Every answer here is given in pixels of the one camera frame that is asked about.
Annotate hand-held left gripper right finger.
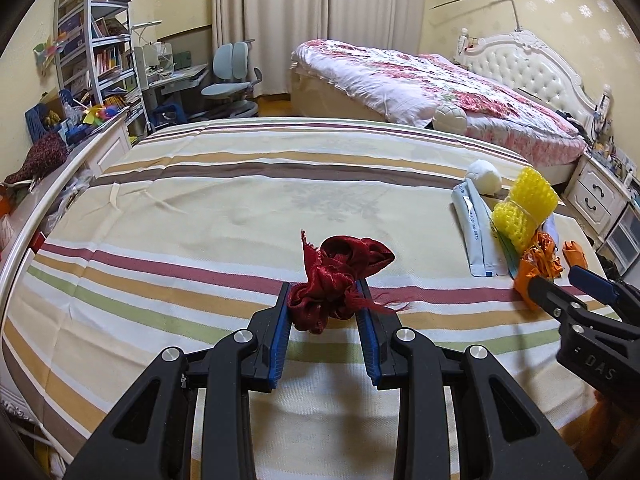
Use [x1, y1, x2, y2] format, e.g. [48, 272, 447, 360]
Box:
[352, 279, 588, 480]

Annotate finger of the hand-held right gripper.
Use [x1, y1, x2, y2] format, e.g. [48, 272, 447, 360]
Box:
[569, 265, 640, 318]
[529, 275, 590, 328]

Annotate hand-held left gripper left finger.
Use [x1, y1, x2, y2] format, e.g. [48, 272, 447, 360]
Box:
[62, 281, 293, 480]

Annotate orange paper piece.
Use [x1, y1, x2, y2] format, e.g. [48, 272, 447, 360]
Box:
[562, 241, 588, 268]

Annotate yellow foam net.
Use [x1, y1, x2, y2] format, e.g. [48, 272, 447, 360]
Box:
[492, 166, 558, 253]

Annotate white tube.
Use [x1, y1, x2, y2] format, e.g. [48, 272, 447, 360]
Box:
[452, 180, 508, 277]

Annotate plastic drawer unit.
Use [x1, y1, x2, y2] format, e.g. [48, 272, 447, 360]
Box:
[597, 205, 640, 275]

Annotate teal plastic strip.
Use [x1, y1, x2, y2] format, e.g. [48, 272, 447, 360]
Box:
[496, 232, 522, 280]

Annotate white nightstand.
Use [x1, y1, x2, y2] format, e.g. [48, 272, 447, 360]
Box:
[562, 152, 632, 234]

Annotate white crumpled paper ball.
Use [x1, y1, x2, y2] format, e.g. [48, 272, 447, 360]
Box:
[465, 159, 502, 194]

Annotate group of small bottles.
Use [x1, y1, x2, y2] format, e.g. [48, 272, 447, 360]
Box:
[590, 85, 640, 181]

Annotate white shell-shaped pillow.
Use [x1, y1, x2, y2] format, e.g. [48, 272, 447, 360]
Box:
[432, 104, 469, 135]

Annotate white tufted headboard bed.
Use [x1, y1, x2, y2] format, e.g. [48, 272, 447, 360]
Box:
[292, 30, 601, 183]

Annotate floral quilt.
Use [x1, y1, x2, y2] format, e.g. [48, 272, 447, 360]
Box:
[291, 39, 591, 166]

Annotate blue plastic stool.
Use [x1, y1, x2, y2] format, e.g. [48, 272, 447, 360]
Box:
[150, 100, 184, 127]

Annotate grey desk chair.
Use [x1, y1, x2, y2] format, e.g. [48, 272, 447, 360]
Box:
[200, 41, 264, 117]

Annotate white study desk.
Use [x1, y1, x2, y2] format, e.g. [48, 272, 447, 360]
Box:
[132, 42, 211, 111]

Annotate pile of colourful toys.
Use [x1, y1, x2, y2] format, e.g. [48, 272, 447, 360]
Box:
[65, 102, 124, 144]

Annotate dark red knitted cloth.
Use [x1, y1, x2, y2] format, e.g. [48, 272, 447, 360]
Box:
[4, 132, 69, 186]

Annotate blue plastic basket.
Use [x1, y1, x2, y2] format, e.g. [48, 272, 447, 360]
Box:
[25, 102, 64, 147]

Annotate beige curtains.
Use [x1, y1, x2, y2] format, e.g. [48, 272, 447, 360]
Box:
[212, 0, 427, 100]

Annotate white desk lamp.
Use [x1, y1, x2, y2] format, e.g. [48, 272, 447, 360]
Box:
[131, 19, 164, 52]

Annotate white bookshelf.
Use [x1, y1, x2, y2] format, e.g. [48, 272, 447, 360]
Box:
[54, 0, 151, 128]

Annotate colourful paper pinwheel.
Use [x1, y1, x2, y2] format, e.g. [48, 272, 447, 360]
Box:
[32, 35, 69, 69]

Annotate white curved bed rail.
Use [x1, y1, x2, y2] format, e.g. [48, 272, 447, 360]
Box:
[0, 110, 132, 311]

